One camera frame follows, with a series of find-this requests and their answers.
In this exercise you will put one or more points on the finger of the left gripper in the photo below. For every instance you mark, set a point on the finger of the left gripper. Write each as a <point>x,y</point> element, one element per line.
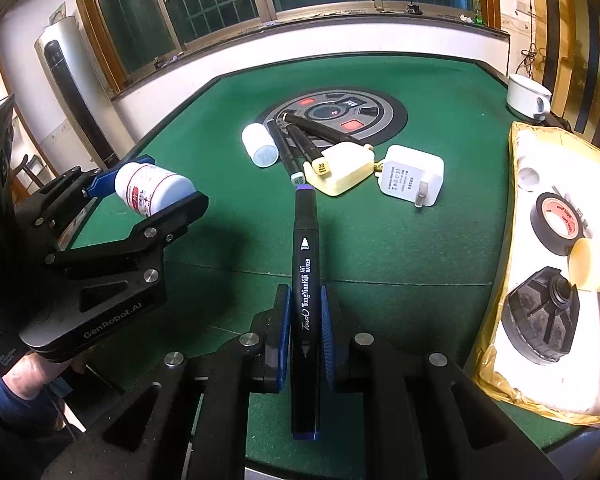
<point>168,224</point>
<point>103,183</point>

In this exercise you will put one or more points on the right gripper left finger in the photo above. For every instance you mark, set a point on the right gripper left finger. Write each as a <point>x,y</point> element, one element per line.
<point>188,417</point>

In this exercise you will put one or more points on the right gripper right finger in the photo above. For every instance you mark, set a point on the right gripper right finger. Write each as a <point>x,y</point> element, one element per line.
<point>423,417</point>

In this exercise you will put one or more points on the white bottle red label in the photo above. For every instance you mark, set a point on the white bottle red label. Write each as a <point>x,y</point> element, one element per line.
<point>147,189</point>

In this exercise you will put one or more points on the black marker white cap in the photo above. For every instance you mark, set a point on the black marker white cap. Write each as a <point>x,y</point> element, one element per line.
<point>296,175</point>

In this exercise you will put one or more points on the black marker purple cap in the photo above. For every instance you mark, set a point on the black marker purple cap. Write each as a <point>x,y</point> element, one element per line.
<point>306,324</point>

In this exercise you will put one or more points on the black plastic fan-shaped part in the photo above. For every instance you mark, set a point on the black plastic fan-shaped part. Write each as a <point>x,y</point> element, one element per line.
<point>540,316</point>

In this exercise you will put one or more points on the yellow round jar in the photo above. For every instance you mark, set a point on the yellow round jar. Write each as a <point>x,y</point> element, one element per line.
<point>584,264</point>

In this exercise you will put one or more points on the black tape roll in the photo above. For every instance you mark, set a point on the black tape roll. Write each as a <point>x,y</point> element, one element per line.
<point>555,223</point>

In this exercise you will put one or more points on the white power adapter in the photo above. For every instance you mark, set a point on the white power adapter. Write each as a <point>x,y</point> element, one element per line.
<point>411,175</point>

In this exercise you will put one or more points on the black marker yellow cap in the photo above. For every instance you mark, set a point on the black marker yellow cap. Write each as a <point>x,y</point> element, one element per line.
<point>308,149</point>

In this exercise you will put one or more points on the person left hand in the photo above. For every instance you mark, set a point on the person left hand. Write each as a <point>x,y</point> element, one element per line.
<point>31,374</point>

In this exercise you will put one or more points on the white standing air conditioner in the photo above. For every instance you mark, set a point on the white standing air conditioner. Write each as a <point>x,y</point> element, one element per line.
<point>80,94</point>

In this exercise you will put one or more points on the small white bottle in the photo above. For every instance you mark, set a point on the small white bottle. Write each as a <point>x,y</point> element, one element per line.
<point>259,145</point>

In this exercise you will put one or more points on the black gold pen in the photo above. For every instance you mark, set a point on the black gold pen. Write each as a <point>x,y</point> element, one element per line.
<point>323,132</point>

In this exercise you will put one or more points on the round table control panel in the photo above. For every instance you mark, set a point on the round table control panel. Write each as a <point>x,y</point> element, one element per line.
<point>366,115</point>

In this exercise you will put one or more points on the cream yellow box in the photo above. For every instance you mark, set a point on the cream yellow box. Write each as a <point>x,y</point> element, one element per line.
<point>349,164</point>

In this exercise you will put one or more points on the yellow-edged white tray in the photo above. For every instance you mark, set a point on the yellow-edged white tray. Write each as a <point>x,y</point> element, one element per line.
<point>568,391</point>

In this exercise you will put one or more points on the white ceramic mug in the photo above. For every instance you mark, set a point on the white ceramic mug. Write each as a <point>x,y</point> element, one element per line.
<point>528,98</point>

